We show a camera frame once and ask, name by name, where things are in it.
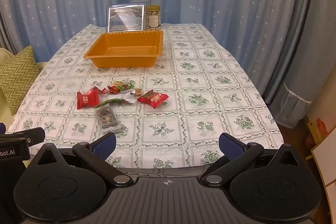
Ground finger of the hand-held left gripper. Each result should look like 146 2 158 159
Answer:
12 127 46 147

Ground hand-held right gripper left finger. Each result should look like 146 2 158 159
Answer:
34 132 133 187

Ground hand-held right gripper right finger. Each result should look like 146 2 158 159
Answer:
201 133 302 187

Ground grey snack packet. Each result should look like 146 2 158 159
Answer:
94 106 122 133

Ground green white snack packet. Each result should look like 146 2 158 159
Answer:
101 91 137 107

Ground red white-print snack packet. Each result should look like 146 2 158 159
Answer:
77 89 100 110

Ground red brown-label snack packet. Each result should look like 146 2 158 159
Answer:
138 91 169 109

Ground orange plastic tray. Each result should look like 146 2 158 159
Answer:
83 30 164 68

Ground green zigzag cushion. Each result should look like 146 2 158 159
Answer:
0 46 40 115

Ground floral white tablecloth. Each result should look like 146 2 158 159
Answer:
5 22 285 169

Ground red orange bag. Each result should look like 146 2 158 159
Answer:
306 118 328 142

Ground white board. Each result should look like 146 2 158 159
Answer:
311 127 336 188

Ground blue lace-trimmed cover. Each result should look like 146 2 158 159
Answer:
262 0 336 130

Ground yellow-lidded clear jar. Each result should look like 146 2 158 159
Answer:
146 5 161 30

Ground sand art picture frame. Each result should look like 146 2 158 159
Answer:
106 4 147 33

